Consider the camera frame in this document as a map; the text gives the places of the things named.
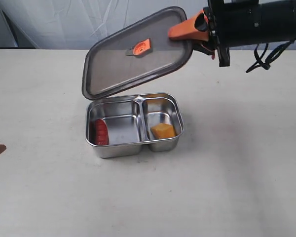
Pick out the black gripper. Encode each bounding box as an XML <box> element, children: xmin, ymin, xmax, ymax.
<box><xmin>168</xmin><ymin>0</ymin><xmax>261</xmax><ymax>67</ymax></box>

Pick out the dark transparent lunchbox lid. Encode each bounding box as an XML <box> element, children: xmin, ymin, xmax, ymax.
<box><xmin>81</xmin><ymin>6</ymin><xmax>193</xmax><ymax>100</ymax></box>

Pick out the yellow toy cheese wedge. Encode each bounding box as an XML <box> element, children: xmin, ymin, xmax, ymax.
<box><xmin>150</xmin><ymin>123</ymin><xmax>176</xmax><ymax>139</ymax></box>

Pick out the red toy sausage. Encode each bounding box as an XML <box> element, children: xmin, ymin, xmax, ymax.
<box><xmin>94</xmin><ymin>119</ymin><xmax>109</xmax><ymax>146</ymax></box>

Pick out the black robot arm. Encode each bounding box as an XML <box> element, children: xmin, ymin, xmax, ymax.
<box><xmin>81</xmin><ymin>0</ymin><xmax>296</xmax><ymax>158</ymax></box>

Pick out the stainless steel two-compartment lunchbox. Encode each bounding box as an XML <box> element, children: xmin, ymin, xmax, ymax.
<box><xmin>85</xmin><ymin>93</ymin><xmax>184</xmax><ymax>158</ymax></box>

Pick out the white backdrop cloth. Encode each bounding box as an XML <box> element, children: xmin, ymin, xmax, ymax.
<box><xmin>0</xmin><ymin>0</ymin><xmax>207</xmax><ymax>49</ymax></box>

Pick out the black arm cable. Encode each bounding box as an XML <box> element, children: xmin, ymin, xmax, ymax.
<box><xmin>245</xmin><ymin>39</ymin><xmax>296</xmax><ymax>74</ymax></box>

